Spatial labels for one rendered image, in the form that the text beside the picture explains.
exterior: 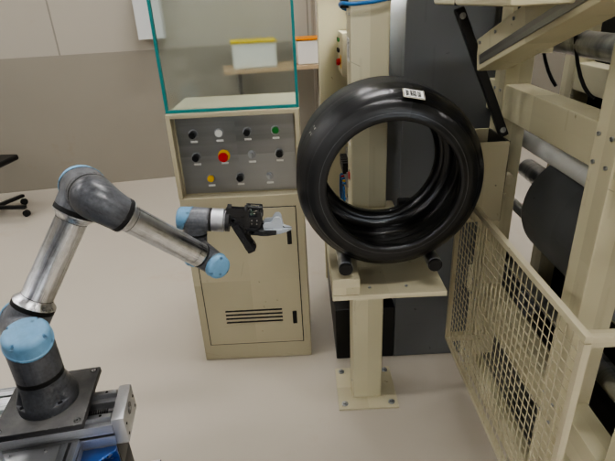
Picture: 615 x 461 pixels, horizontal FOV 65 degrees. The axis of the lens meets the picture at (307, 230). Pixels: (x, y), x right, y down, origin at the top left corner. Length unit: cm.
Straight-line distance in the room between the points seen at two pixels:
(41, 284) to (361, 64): 117
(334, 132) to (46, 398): 103
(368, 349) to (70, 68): 416
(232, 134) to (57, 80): 352
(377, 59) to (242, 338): 152
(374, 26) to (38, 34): 418
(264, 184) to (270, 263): 38
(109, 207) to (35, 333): 37
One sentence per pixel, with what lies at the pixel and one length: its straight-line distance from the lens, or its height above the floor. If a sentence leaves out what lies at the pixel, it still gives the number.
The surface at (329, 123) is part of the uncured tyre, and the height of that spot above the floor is 136.
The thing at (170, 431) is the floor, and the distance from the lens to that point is 237.
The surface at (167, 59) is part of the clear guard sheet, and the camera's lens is 211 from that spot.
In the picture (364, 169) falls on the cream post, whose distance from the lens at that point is 179.
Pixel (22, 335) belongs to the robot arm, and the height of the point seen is 94.
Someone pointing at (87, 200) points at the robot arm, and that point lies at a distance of 133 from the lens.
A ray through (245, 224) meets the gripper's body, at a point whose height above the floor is 104.
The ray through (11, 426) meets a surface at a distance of 154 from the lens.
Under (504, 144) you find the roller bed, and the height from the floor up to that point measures 119.
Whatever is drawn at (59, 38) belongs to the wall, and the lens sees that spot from 543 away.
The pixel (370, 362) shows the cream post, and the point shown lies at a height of 21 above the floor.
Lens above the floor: 167
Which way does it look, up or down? 25 degrees down
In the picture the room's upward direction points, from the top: 3 degrees counter-clockwise
